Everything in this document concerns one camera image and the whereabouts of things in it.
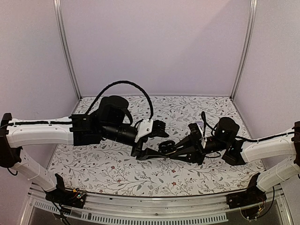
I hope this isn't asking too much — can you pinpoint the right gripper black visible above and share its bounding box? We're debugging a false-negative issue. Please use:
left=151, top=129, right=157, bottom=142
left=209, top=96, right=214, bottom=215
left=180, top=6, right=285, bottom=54
left=168, top=133, right=228, bottom=166

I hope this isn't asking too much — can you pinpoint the black earbud charging case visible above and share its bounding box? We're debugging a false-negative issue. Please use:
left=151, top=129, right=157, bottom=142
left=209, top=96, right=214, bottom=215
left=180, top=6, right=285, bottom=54
left=158, top=140, right=177, bottom=155

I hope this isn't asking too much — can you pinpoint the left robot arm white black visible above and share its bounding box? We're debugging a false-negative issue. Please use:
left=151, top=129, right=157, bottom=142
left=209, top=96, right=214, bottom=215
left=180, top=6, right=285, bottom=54
left=0, top=96, right=169, bottom=203

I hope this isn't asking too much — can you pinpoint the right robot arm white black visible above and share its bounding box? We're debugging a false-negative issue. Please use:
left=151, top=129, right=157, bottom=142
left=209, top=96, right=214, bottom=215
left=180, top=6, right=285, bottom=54
left=159, top=117, right=300, bottom=204

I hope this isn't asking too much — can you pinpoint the floral table mat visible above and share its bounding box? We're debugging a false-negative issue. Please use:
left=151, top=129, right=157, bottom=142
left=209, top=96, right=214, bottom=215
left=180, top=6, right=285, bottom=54
left=48, top=96, right=264, bottom=197

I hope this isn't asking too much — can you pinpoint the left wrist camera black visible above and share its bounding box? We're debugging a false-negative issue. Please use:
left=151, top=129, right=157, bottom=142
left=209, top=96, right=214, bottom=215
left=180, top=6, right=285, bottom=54
left=135, top=119, right=166, bottom=143

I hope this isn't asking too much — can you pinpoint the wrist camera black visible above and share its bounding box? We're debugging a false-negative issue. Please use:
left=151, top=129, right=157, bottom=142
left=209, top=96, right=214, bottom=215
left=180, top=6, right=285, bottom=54
left=135, top=119, right=166, bottom=143
left=188, top=123, right=205, bottom=144

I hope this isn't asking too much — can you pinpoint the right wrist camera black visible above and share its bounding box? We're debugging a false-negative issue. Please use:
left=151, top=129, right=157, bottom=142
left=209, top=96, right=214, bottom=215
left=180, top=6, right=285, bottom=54
left=188, top=123, right=205, bottom=144

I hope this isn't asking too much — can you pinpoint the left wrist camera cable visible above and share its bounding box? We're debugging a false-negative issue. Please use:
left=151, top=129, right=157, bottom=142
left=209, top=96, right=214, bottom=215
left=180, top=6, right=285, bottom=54
left=88, top=80, right=154, bottom=121

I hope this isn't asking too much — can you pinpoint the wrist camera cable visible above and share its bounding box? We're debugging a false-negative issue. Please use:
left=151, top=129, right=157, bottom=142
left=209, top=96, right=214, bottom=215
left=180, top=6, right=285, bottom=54
left=88, top=80, right=154, bottom=121
left=201, top=111, right=218, bottom=136

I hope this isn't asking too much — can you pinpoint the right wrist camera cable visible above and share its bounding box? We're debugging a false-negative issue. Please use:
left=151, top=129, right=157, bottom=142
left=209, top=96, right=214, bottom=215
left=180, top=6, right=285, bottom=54
left=201, top=111, right=218, bottom=136

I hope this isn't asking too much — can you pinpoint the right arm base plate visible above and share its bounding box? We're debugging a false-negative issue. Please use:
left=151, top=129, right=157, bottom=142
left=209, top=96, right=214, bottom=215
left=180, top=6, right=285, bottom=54
left=226, top=173, right=267, bottom=220

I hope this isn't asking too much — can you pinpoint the aluminium front rail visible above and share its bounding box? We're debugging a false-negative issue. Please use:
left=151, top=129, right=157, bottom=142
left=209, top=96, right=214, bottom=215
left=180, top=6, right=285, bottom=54
left=21, top=185, right=294, bottom=225

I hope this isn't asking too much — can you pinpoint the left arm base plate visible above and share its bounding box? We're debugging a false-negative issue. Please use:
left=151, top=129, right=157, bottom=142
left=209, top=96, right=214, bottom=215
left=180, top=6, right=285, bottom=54
left=45, top=173, right=87, bottom=209

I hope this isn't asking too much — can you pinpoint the left aluminium corner post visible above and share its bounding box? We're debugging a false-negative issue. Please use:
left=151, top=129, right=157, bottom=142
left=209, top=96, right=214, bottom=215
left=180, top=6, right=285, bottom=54
left=53, top=0, right=82, bottom=100

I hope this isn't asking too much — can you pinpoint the aluminium corner post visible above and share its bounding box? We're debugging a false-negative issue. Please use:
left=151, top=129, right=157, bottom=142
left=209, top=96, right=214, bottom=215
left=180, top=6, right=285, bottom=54
left=53, top=0, right=82, bottom=100
left=230, top=0, right=257, bottom=101

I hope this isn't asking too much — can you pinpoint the right aluminium corner post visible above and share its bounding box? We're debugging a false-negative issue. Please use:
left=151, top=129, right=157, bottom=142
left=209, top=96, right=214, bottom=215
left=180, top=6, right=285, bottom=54
left=230, top=0, right=257, bottom=101

